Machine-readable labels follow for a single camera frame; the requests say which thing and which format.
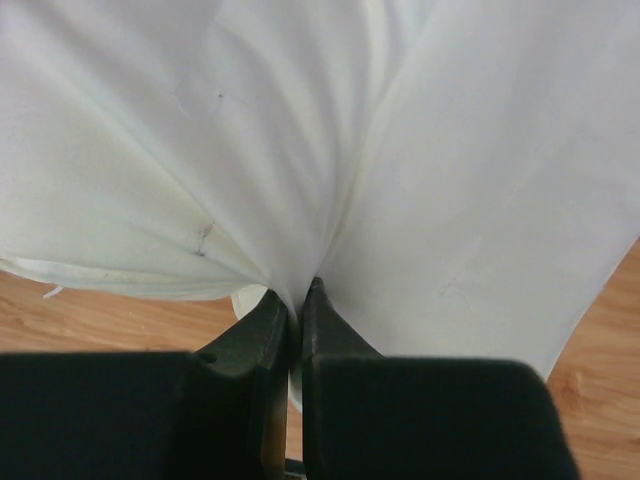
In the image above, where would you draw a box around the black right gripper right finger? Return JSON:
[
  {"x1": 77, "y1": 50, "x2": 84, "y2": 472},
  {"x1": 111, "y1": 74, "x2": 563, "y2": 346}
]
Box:
[{"x1": 300, "y1": 279, "x2": 580, "y2": 479}]

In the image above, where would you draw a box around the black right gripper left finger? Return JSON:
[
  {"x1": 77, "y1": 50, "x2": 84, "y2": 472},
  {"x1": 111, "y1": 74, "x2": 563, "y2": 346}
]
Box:
[{"x1": 1, "y1": 292, "x2": 288, "y2": 479}]

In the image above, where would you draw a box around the cream white pillow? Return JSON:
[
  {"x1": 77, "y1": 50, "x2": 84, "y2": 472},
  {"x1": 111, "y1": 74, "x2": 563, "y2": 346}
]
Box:
[{"x1": 0, "y1": 0, "x2": 640, "y2": 411}]

